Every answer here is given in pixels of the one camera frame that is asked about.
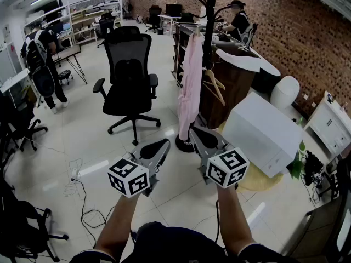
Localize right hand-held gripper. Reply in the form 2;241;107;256
189;127;250;189

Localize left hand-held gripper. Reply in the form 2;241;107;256
107;139;171;198

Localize pink shirt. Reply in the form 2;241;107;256
177;31;204;141

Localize person's left forearm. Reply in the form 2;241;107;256
94;192;141;259

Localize person's right forearm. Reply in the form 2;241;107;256
216;184;257;253

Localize white box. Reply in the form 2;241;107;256
220;91;304;179

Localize yellow round rug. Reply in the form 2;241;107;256
218;121;285;193

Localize black mesh office chair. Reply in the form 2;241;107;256
92;25;162;147

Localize green plant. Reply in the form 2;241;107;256
287;140;307;180

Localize white ovoid bin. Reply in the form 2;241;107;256
269;75;301;111

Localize person's dark shirt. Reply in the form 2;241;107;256
70;220;302;263

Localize black round stool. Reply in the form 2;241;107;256
58;69;74;86

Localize white cabinet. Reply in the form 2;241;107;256
303;90;351;160

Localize black coat rack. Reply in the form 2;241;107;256
175;0;234;153

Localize wooden table with black legs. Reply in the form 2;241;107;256
51;43;88;85

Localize small white table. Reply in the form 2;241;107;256
157;14;182;37

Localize brown wooden desk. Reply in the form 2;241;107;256
284;196;351;263

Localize black monitor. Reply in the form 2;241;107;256
165;3;183;18

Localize white desk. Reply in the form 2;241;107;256
0;67;31;98

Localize white shelf racks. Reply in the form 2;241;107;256
23;0;123;47

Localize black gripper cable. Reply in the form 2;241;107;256
213;199;221;244

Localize black floor cable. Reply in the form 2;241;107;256
70;177;116;248

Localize white floor cable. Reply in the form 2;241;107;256
62;157;83;198

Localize pile of black cables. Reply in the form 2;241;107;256
301;149;341;202

